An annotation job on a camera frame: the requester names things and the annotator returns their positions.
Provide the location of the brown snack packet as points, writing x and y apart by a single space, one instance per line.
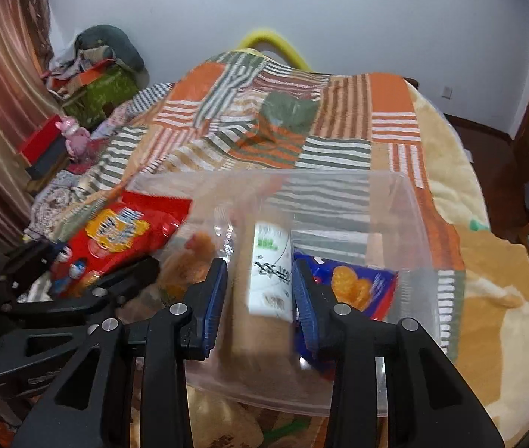
189 259

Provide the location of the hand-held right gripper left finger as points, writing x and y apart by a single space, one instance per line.
216 289

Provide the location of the striped patchwork blanket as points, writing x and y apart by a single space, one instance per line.
339 102

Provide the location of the red snack packet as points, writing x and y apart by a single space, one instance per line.
124 233

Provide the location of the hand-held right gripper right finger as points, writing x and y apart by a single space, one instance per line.
302 305

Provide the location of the grey plush cushion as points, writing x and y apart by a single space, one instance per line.
110 42

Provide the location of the white snack packet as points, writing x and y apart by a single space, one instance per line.
270 270

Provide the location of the white wall socket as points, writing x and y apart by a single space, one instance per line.
446 91

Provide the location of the blue biscuit packet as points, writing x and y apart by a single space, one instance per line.
362 289

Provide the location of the clear plastic container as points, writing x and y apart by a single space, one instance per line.
339 205

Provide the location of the red box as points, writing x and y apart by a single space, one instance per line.
40 142

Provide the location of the beige bread packet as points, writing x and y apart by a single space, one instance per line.
227 422

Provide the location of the yellow plush blanket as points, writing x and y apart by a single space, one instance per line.
479 336

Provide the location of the floral cloth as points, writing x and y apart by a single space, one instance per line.
59 196

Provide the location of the yellow foam tube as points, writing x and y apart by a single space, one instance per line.
276 42

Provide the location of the green patterned box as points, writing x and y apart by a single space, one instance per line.
105 88

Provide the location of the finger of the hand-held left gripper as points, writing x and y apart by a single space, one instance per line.
7 359
82 301

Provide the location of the pink plush toy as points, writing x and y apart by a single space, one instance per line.
75 135

